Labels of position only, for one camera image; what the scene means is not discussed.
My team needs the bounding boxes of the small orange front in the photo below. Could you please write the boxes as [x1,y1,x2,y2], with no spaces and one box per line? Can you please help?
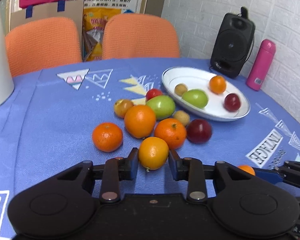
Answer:
[238,165,256,176]

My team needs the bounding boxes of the small yellow-orange citrus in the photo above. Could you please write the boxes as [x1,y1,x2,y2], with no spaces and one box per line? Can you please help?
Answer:
[138,137,169,171]

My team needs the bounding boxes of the mandarin orange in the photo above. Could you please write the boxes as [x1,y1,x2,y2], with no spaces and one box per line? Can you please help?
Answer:
[92,122,123,153]

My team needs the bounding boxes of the dark red plum back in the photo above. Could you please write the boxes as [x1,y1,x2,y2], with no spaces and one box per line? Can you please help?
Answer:
[186,119,212,144]

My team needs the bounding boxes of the dark red plum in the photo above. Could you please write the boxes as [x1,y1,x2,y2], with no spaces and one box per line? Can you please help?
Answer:
[224,93,241,112]
[186,119,212,144]

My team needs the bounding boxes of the large orange back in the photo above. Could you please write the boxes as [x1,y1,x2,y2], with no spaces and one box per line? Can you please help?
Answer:
[124,105,156,139]

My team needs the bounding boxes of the brown longan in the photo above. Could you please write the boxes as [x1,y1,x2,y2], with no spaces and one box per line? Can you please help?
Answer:
[174,83,188,96]
[173,110,190,127]

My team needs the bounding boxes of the yellow-brown small fruit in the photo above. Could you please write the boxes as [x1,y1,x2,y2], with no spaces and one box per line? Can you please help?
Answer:
[114,99,134,118]

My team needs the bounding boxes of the green apple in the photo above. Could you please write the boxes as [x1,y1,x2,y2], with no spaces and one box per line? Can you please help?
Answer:
[146,95,175,120]
[181,89,209,108]

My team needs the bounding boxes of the dark red plum front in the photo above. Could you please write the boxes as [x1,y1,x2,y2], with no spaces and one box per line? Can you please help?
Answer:
[224,93,241,112]

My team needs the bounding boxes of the small red apple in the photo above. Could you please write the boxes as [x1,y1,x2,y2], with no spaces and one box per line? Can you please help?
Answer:
[146,88,163,101]

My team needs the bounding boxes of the mandarin with stem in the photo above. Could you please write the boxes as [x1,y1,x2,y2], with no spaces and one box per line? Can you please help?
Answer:
[154,118,187,150]

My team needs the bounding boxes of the blue patterned tablecloth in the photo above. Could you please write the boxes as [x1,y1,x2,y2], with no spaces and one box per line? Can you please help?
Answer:
[0,58,300,239]

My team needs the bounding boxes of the white oval plate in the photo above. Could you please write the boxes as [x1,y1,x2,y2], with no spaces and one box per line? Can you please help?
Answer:
[161,66,251,122]

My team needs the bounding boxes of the pink water bottle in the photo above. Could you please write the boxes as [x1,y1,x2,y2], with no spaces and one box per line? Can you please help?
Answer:
[246,39,276,91]

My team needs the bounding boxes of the right orange chair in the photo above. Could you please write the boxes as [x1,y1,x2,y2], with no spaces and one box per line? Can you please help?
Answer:
[102,13,180,60]

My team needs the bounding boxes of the orange chair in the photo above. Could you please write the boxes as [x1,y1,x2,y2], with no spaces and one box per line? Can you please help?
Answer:
[102,13,180,60]
[5,17,82,77]

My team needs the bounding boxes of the black speaker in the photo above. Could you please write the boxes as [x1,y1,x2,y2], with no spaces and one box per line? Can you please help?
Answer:
[210,7,255,79]

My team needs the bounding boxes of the yellow snack bag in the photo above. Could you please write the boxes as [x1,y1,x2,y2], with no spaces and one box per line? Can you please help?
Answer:
[82,7,121,61]

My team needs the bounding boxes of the left orange chair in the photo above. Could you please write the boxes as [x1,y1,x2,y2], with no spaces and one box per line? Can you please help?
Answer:
[5,17,82,77]

